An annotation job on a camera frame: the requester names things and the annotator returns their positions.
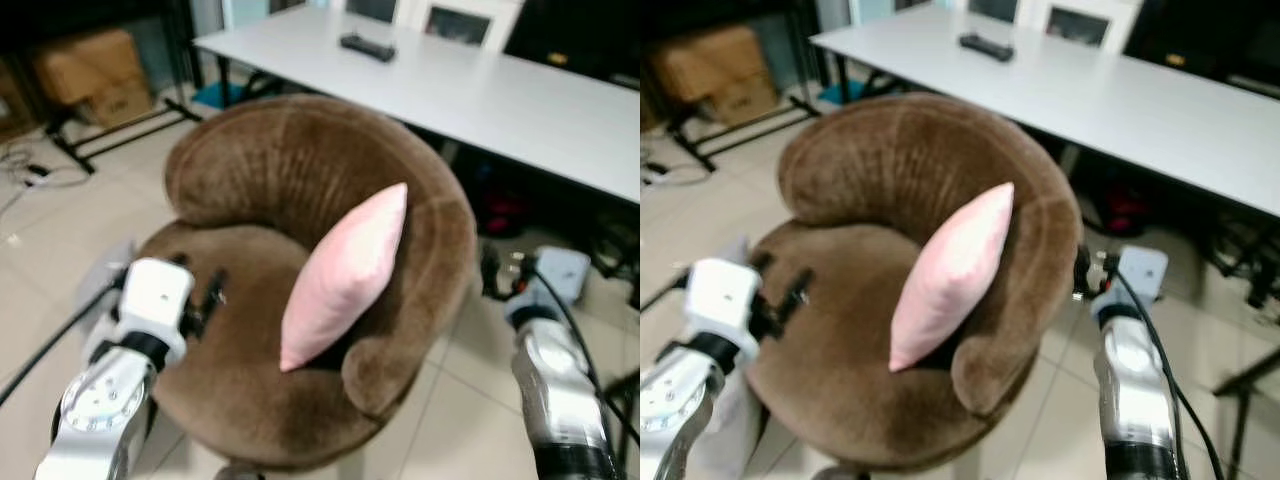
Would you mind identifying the pink pillow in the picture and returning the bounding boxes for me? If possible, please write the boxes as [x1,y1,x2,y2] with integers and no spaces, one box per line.
[279,182,409,373]
[888,182,1016,373]

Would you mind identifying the brown plush round sofa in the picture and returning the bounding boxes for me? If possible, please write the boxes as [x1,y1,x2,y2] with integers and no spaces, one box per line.
[745,91,1087,473]
[135,93,479,473]

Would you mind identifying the red object under table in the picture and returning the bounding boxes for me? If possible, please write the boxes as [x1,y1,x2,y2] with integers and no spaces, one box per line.
[480,185,531,237]
[1098,183,1153,237]

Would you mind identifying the black metal stand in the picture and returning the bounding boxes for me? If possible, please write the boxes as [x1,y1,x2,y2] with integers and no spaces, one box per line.
[1213,345,1280,480]
[603,368,641,426]

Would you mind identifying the long white table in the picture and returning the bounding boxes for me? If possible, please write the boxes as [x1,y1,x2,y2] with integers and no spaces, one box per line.
[808,3,1280,219]
[192,5,641,206]

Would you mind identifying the teal flat object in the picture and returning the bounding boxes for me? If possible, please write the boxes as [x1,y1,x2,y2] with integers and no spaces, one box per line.
[194,84,243,110]
[814,81,863,107]

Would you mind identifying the brown cardboard box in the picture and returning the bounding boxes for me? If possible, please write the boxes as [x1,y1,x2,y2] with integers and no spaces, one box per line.
[648,25,781,126]
[33,28,156,129]

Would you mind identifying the black remote control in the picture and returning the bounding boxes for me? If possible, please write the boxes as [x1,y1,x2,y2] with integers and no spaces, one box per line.
[958,32,1016,63]
[339,33,398,63]

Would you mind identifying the white chair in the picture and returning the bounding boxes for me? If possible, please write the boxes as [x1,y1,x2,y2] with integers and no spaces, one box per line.
[950,0,1143,51]
[330,0,523,51]

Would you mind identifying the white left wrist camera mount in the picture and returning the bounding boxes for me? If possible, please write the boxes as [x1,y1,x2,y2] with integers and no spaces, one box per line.
[684,257,764,347]
[116,257,196,347]

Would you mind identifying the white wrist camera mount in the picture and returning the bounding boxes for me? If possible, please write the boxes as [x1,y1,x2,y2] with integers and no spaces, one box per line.
[518,246,592,313]
[1098,244,1170,307]
[684,257,764,347]
[116,257,196,347]

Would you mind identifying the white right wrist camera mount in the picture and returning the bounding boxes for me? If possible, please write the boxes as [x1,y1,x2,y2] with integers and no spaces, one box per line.
[518,246,592,313]
[1098,244,1170,307]

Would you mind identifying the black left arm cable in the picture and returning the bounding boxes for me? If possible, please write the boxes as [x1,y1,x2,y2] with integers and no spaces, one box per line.
[0,285,123,407]
[640,270,693,313]

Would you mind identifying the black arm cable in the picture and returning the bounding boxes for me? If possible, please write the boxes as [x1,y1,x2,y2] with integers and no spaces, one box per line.
[533,268,641,447]
[640,270,693,313]
[0,285,123,407]
[1112,268,1227,480]

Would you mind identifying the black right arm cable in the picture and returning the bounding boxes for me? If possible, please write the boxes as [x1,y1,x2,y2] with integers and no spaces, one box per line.
[533,268,641,447]
[1112,268,1227,480]

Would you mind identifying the black metal rack frame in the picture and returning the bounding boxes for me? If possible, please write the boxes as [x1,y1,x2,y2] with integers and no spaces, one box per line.
[40,0,203,176]
[660,0,823,173]

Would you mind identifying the cables on floor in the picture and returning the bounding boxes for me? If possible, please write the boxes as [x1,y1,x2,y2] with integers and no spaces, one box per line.
[0,138,63,193]
[640,150,679,189]

